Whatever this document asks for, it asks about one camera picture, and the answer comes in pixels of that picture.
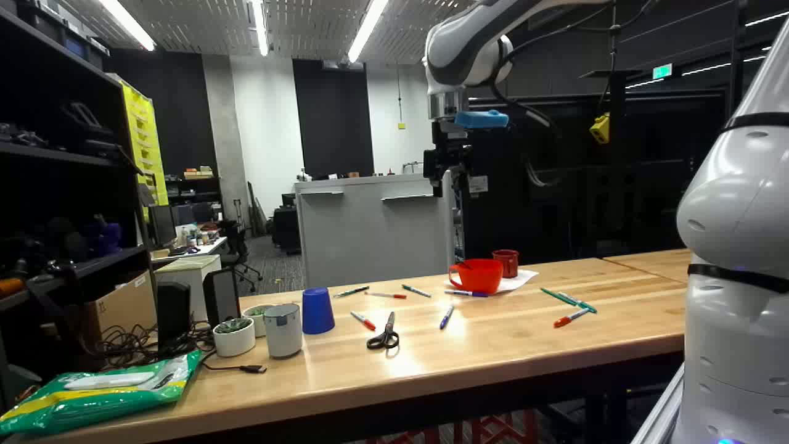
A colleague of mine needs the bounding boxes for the black office chair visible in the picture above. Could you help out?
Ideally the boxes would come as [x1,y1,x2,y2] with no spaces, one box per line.
[216,216,266,297]

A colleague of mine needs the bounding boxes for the black shelf unit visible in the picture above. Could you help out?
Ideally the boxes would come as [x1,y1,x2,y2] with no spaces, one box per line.
[0,6,159,397]

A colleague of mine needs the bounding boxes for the ceiling light strip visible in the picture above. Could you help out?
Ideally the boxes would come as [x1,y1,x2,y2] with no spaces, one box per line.
[346,0,391,66]
[97,0,159,55]
[246,0,275,59]

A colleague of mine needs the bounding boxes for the black speaker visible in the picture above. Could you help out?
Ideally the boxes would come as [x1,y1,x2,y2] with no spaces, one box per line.
[155,282,196,352]
[203,269,245,327]

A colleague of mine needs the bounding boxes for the yellow hanging object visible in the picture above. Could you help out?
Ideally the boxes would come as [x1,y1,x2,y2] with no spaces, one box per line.
[588,112,615,147]

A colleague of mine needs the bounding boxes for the black scissors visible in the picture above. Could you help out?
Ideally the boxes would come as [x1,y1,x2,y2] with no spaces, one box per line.
[366,309,403,352]

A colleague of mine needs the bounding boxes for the small dark red mug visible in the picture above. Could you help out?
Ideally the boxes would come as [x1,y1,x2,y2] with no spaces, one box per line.
[492,247,523,282]

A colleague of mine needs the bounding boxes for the green wipes package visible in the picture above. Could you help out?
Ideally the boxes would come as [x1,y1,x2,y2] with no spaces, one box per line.
[0,350,211,440]

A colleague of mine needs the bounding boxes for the blue plastic cup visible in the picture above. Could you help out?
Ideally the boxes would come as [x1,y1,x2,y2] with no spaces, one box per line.
[302,287,339,339]

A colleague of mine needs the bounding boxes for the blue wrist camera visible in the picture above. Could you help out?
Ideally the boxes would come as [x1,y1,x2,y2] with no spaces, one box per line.
[436,108,514,134]

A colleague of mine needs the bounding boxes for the pale green small pot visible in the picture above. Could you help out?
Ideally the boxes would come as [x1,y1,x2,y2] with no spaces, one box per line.
[245,304,276,341]

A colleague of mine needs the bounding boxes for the long green marker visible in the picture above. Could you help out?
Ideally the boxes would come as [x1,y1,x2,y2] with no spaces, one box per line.
[537,287,599,315]

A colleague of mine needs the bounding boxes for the cardboard box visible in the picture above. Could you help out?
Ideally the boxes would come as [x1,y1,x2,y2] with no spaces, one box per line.
[81,269,161,345]

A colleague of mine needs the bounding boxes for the red capped marker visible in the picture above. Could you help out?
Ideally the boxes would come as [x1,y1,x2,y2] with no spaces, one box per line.
[349,311,380,334]

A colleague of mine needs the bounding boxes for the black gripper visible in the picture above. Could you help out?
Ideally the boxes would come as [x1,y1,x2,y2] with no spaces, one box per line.
[421,128,479,204]

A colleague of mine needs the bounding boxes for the black cable on table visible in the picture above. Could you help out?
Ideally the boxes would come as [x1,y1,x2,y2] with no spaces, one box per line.
[203,355,271,377]

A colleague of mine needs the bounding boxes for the red bowl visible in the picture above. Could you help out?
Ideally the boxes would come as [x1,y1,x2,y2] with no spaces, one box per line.
[447,256,507,299]

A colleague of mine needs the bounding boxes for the small white cup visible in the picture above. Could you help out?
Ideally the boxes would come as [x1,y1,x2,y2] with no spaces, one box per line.
[211,315,259,361]

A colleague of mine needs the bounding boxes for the grey ceramic mug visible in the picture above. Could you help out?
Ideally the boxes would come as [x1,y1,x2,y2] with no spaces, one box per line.
[262,302,307,361]

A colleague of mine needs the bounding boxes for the white paper sheet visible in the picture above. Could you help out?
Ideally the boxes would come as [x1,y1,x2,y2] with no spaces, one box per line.
[447,269,541,297]

